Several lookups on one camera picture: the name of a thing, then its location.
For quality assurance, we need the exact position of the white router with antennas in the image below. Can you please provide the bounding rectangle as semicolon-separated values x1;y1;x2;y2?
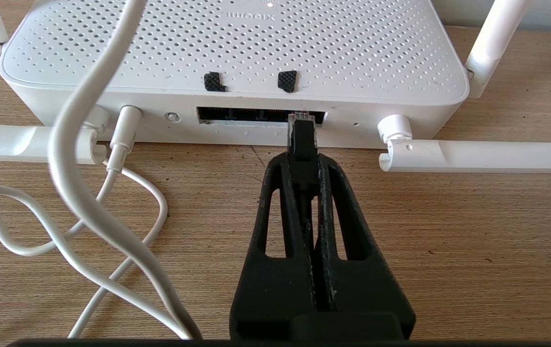
0;0;551;174

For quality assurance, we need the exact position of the thin white adapter cable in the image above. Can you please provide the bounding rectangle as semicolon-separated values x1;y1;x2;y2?
0;0;203;340

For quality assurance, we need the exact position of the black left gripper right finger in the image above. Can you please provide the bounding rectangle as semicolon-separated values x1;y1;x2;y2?
311;154;417;340

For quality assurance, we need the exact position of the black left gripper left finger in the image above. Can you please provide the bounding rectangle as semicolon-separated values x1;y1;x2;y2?
229;153;317;340

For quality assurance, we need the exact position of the black ethernet cable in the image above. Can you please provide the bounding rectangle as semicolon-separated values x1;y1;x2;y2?
287;111;319;241

